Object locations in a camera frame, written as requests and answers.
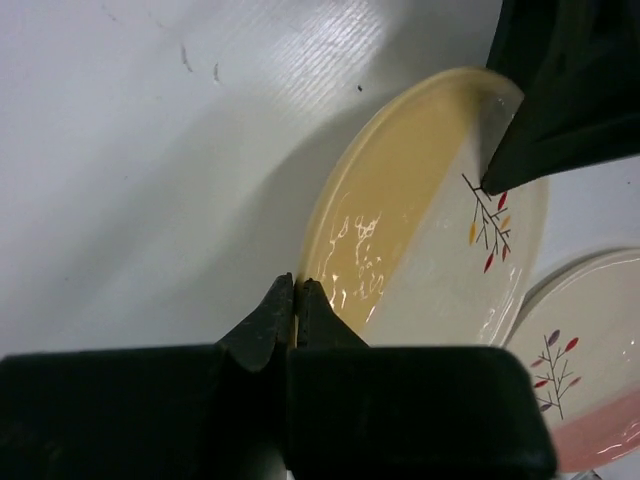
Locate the pink cream plate front left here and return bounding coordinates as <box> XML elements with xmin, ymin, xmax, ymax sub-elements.
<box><xmin>506</xmin><ymin>249</ymin><xmax>639</xmax><ymax>473</ymax></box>

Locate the yellow cream plate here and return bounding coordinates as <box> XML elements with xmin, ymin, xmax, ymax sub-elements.
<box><xmin>297</xmin><ymin>67</ymin><xmax>549</xmax><ymax>346</ymax></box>

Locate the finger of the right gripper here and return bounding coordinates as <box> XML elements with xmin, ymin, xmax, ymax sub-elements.
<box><xmin>481</xmin><ymin>1</ymin><xmax>639</xmax><ymax>194</ymax></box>

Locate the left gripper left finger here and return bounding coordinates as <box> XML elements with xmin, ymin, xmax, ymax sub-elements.
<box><xmin>1</xmin><ymin>274</ymin><xmax>293</xmax><ymax>479</ymax></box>

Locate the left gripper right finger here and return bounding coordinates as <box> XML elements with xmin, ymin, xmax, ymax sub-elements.
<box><xmin>285</xmin><ymin>280</ymin><xmax>558</xmax><ymax>479</ymax></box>

